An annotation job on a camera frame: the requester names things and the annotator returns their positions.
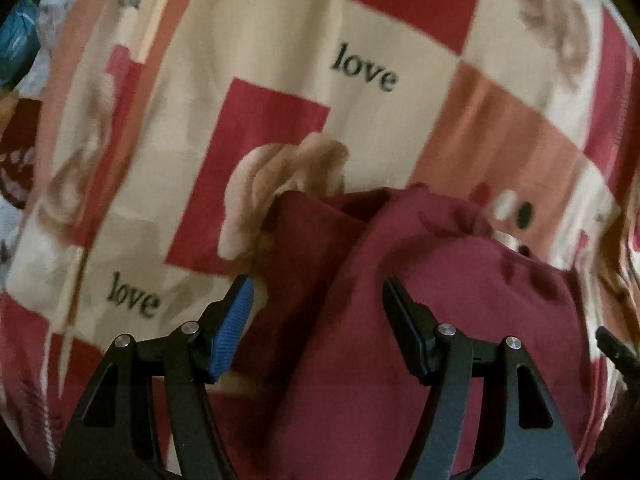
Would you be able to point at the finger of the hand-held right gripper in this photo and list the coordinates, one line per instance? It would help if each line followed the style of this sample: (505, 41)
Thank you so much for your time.
(618, 350)

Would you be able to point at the teal cloth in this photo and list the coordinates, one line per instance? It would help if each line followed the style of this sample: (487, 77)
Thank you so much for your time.
(17, 42)

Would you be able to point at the grey floral cloth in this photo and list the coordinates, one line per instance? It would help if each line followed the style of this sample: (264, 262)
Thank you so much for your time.
(57, 15)

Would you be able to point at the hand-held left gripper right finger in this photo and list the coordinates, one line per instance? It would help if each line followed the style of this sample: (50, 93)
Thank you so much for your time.
(407, 332)

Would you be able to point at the maroon long-sleeved top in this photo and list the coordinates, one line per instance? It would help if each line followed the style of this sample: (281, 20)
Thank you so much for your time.
(350, 270)

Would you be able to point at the red and cream checked blanket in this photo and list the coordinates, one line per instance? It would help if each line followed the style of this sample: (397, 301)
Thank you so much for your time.
(280, 35)

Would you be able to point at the dark brown printed cloth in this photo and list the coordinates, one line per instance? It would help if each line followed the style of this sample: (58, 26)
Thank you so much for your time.
(17, 160)

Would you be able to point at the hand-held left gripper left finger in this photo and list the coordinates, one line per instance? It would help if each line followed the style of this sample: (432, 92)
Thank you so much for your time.
(233, 329)

